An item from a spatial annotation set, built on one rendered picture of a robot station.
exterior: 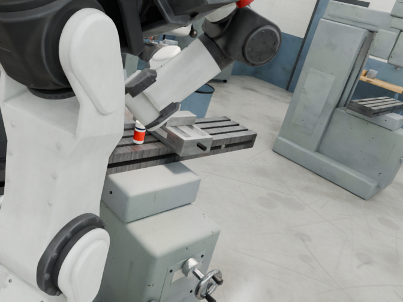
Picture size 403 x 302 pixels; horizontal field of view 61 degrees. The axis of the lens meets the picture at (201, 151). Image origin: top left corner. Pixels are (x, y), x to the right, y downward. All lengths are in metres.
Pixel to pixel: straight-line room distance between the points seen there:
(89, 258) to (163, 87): 0.37
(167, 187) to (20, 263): 0.72
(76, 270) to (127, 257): 0.68
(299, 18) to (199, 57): 7.80
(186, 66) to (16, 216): 0.42
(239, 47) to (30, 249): 0.51
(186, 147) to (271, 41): 0.65
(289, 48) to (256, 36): 7.80
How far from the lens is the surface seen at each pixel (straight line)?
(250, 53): 0.72
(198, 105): 3.49
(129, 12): 0.50
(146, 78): 0.76
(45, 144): 0.52
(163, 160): 1.35
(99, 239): 0.61
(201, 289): 1.18
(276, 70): 8.64
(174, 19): 0.53
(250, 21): 0.70
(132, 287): 1.29
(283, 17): 8.73
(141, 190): 1.17
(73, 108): 0.53
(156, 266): 1.16
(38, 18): 0.41
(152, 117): 0.80
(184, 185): 1.29
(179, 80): 0.75
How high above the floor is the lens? 1.45
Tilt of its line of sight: 23 degrees down
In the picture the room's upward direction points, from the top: 15 degrees clockwise
